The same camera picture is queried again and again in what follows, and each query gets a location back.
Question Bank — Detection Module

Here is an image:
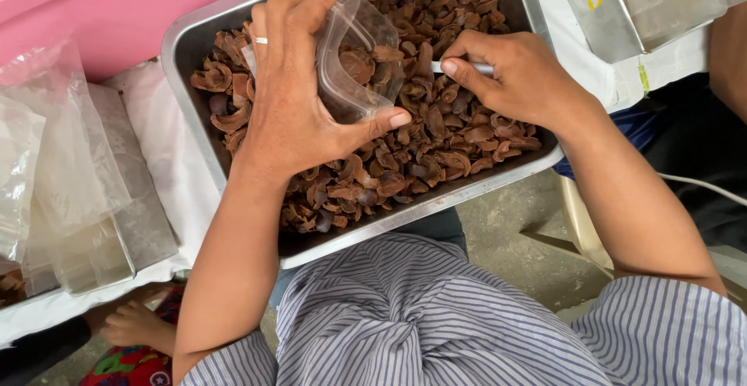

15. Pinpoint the person's right hand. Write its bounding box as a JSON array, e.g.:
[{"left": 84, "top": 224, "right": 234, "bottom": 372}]
[{"left": 440, "top": 29, "right": 594, "bottom": 137}]

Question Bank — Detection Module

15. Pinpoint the person's striped shirt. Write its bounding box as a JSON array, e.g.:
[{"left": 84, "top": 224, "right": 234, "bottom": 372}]
[{"left": 178, "top": 233, "right": 747, "bottom": 386}]

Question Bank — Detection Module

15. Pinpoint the clear plastic zip bag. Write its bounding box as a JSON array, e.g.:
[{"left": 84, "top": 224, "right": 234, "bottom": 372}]
[{"left": 242, "top": 0, "right": 407, "bottom": 125}]

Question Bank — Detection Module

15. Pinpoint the large steel tray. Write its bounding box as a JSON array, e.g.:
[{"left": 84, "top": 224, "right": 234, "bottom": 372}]
[{"left": 161, "top": 0, "right": 566, "bottom": 270}]

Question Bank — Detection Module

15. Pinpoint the stack of clear plastic bags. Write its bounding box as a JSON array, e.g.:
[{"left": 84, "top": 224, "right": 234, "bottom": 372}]
[{"left": 0, "top": 36, "right": 136, "bottom": 295}]

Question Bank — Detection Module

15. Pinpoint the clear bag with yellow label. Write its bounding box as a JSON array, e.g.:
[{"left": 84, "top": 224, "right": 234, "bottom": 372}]
[{"left": 553, "top": 0, "right": 644, "bottom": 63}]

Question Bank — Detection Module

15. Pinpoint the person's left hand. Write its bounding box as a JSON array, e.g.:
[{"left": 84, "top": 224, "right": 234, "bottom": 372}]
[{"left": 233, "top": 0, "right": 413, "bottom": 182}]

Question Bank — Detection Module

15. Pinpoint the beige plastic chair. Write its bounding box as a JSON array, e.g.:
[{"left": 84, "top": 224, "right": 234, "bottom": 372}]
[{"left": 519, "top": 175, "right": 747, "bottom": 312}]

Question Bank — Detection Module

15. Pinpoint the metal spoon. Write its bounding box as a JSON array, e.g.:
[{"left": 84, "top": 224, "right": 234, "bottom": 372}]
[{"left": 431, "top": 61, "right": 496, "bottom": 76}]

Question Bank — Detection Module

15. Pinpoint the steel tray with plastic sheets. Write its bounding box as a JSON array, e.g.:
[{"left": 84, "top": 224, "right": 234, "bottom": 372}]
[{"left": 551, "top": 0, "right": 747, "bottom": 65}]

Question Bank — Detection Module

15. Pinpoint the pink board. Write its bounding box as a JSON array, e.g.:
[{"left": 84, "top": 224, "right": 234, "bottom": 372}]
[{"left": 0, "top": 0, "right": 252, "bottom": 83}]

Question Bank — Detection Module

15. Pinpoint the heap of brown dried fruit pieces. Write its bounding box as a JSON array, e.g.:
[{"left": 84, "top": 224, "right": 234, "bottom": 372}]
[{"left": 189, "top": 0, "right": 544, "bottom": 235}]

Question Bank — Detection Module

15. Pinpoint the white cable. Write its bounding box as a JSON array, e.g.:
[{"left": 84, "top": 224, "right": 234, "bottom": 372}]
[{"left": 656, "top": 172, "right": 747, "bottom": 207}]

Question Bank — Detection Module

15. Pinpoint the steel tray with bags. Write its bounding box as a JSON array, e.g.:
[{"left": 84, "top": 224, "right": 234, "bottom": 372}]
[{"left": 0, "top": 82, "right": 179, "bottom": 312}]

